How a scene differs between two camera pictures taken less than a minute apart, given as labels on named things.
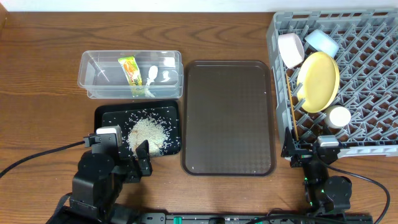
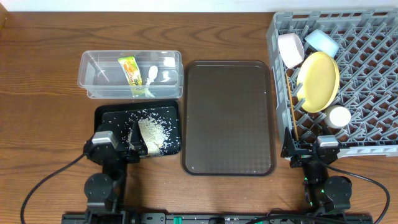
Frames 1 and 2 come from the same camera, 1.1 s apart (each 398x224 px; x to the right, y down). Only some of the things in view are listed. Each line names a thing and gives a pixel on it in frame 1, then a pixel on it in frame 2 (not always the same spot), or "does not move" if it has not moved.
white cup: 337,116 does not move
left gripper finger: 143,152 to 138,144
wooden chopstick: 293,106 does not move
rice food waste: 150,130 does not move
